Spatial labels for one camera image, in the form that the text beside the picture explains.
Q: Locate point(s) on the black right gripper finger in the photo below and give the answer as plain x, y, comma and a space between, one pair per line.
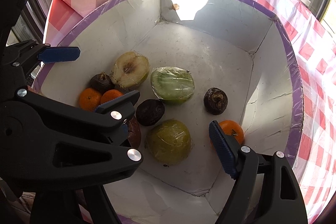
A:
280, 200

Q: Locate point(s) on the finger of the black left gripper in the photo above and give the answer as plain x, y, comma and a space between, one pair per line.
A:
58, 116
20, 59

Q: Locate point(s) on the dark red shriveled fruit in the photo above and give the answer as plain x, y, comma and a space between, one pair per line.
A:
134, 133

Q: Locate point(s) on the small dark water chestnut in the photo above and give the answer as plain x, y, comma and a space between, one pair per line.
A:
101, 83
149, 112

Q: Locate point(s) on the halved yellow apple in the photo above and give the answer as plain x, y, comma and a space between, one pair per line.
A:
130, 70

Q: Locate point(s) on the yellow-green whole fruit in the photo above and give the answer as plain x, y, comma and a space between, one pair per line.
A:
169, 142

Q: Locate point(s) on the small orange mandarin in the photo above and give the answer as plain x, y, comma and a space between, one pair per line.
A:
89, 99
110, 95

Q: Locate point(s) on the wrapped green fruit half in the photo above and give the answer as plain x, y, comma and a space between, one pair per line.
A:
172, 85

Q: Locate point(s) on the red white checkered tablecloth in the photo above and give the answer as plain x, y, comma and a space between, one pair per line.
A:
315, 52

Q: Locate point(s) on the orange mandarin with stem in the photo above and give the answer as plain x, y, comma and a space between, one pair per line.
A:
228, 127

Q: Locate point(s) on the white box with purple rim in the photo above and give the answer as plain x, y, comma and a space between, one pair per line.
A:
238, 46

